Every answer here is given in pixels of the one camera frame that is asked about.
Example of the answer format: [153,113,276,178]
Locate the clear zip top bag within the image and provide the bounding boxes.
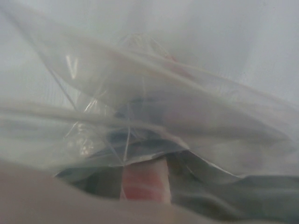
[0,4,299,224]

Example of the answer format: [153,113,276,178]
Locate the red fake strawberry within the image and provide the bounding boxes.
[120,158,171,204]

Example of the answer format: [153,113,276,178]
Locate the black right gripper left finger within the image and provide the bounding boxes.
[56,158,124,199]

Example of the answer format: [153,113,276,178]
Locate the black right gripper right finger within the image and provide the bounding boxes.
[165,151,299,222]

